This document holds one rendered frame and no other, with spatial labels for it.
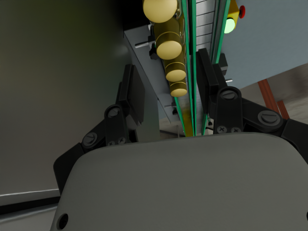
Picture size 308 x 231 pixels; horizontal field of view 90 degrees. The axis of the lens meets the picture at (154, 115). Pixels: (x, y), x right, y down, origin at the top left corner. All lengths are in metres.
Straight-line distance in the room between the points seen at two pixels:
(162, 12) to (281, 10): 0.72
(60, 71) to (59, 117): 0.05
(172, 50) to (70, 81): 0.13
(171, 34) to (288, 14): 0.72
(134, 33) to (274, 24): 0.60
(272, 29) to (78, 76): 0.84
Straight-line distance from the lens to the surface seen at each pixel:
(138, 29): 0.56
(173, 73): 0.26
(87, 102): 0.23
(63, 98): 0.20
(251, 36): 0.90
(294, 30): 0.99
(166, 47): 0.21
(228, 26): 0.66
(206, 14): 0.56
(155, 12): 0.18
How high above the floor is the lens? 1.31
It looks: 22 degrees down
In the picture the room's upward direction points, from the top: 176 degrees clockwise
